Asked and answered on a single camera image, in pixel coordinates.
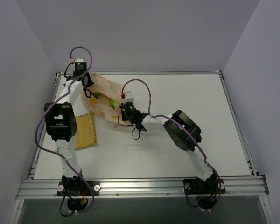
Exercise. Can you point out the translucent banana print plastic bag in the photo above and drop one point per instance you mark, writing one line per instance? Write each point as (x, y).
(109, 90)

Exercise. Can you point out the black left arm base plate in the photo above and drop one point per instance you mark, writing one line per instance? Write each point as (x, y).
(78, 188)

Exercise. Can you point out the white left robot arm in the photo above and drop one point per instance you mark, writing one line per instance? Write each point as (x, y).
(61, 124)

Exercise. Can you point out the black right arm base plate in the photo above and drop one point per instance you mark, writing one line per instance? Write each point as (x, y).
(200, 187)

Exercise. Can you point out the green fake guava fruit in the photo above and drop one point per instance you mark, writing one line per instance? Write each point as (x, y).
(96, 95)

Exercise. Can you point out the yellow woven placemat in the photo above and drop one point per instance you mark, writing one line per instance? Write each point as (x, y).
(86, 132)

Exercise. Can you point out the green fake lime fruit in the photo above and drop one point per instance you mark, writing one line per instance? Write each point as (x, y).
(113, 104)

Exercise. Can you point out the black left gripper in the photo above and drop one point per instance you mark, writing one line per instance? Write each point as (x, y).
(88, 81)

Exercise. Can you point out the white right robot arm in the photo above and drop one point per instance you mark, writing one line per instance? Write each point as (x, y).
(183, 131)

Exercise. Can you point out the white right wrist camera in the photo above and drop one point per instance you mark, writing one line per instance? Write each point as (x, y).
(127, 96)

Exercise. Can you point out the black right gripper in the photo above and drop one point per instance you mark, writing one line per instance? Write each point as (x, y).
(123, 114)

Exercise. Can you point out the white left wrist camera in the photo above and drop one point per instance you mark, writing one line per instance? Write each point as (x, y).
(76, 61)

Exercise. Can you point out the aluminium front frame rail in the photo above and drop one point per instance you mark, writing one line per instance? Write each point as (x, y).
(133, 188)

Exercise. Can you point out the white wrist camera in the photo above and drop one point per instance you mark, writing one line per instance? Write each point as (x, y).
(127, 96)
(76, 61)

